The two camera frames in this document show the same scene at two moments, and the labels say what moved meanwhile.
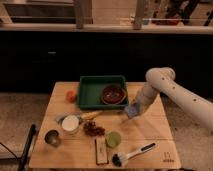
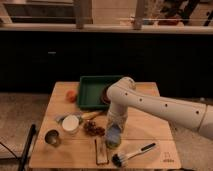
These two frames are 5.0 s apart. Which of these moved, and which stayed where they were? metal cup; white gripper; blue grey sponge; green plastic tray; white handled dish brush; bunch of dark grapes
Moved: white gripper; blue grey sponge
Stayed: green plastic tray; metal cup; white handled dish brush; bunch of dark grapes
